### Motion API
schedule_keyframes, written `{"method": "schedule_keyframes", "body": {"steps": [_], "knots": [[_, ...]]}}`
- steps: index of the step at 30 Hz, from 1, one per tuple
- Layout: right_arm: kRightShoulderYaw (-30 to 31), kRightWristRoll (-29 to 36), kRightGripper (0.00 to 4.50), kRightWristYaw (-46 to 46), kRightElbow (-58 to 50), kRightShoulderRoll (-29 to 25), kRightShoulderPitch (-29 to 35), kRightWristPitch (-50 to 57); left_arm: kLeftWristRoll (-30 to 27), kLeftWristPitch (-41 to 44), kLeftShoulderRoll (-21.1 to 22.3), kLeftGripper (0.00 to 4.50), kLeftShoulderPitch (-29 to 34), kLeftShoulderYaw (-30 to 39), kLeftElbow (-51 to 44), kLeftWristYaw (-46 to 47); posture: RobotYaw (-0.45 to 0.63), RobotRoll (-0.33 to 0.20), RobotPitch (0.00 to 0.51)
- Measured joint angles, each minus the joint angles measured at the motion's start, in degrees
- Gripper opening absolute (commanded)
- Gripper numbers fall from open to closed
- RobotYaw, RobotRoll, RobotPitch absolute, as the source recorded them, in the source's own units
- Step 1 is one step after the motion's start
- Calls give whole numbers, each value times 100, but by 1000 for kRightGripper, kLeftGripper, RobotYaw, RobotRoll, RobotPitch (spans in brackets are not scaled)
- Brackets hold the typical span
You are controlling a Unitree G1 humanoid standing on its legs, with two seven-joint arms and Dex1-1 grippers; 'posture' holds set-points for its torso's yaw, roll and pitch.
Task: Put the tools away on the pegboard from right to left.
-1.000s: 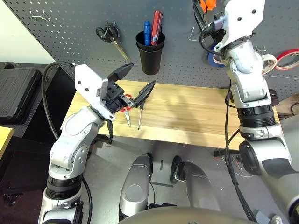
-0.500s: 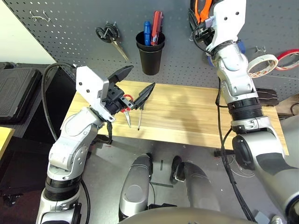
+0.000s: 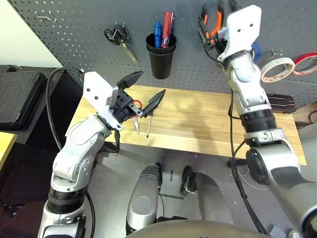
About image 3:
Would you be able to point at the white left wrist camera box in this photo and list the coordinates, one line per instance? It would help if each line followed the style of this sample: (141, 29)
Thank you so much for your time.
(96, 91)

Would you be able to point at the silver robot right leg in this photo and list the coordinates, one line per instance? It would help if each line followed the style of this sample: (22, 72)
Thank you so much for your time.
(210, 193)

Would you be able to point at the silver robot left leg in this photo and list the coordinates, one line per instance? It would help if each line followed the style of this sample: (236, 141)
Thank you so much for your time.
(143, 193)

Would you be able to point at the red tape roll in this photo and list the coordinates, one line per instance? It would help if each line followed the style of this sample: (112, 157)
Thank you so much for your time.
(301, 59)

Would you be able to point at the blue tape roll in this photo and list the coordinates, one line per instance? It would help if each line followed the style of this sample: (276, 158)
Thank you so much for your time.
(257, 52)

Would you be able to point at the grey robot torso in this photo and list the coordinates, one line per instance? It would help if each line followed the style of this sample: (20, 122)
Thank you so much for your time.
(198, 229)

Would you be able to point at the silver peg hook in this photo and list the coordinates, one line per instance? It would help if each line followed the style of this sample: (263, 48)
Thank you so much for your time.
(120, 25)
(277, 52)

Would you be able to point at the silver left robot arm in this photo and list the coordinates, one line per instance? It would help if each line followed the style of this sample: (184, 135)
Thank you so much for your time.
(79, 148)

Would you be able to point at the orange black pliers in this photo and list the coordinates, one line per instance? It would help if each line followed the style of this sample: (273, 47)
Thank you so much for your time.
(218, 19)

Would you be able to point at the silver robot leg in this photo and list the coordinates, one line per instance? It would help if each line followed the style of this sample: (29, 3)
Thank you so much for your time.
(210, 193)
(143, 193)

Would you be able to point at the white printed tape roll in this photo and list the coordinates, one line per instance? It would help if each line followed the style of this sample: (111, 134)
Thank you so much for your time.
(266, 69)

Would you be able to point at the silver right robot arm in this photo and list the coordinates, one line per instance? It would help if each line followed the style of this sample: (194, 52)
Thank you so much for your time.
(255, 99)

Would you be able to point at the black table bracket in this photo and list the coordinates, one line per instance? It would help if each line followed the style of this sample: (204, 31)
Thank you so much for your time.
(237, 162)
(109, 148)

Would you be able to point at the yellow board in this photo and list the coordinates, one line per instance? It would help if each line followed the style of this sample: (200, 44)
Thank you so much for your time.
(6, 143)

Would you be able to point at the black floor clamp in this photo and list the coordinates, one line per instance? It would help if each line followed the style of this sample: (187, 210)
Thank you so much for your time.
(12, 209)

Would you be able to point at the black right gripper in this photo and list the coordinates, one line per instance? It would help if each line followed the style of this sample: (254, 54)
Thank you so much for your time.
(221, 44)

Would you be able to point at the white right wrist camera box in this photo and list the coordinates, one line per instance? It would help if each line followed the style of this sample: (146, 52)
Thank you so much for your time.
(244, 27)

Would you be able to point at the black plastic cup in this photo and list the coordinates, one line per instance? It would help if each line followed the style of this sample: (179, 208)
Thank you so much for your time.
(161, 64)

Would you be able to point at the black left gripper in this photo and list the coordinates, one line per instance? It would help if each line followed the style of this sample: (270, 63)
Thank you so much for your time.
(122, 104)

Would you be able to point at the black side cabinet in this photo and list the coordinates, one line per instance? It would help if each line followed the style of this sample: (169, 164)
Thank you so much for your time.
(67, 99)

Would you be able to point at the long black floor tape strip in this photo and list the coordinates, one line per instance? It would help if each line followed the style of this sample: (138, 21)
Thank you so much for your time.
(173, 196)

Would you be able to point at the orange black screwdriver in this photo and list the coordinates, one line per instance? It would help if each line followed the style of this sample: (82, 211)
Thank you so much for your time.
(148, 126)

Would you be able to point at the small black tool case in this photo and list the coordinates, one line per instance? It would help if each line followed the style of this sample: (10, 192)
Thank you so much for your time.
(282, 104)

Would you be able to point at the light grey panel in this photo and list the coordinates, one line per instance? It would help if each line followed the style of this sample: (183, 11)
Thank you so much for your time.
(308, 136)

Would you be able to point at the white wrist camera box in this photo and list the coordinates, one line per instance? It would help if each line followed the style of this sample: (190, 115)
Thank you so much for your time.
(244, 27)
(96, 91)

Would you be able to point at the grey metal pegboard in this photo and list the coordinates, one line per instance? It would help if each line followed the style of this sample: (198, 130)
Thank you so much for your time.
(74, 37)

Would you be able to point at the large black tool case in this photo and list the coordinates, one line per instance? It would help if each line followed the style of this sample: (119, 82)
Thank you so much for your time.
(19, 99)

